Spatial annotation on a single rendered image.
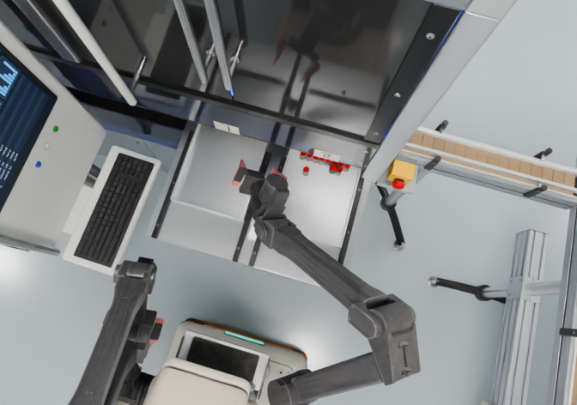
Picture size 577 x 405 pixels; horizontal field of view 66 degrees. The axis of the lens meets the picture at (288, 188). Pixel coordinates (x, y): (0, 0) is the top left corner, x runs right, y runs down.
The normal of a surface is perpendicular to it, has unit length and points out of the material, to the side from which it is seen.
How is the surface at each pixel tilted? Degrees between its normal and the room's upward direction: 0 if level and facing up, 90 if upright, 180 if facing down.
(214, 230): 0
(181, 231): 0
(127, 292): 41
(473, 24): 90
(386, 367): 57
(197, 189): 0
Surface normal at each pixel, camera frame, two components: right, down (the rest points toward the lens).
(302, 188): 0.02, -0.25
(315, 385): -0.83, -0.01
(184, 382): 0.20, -0.81
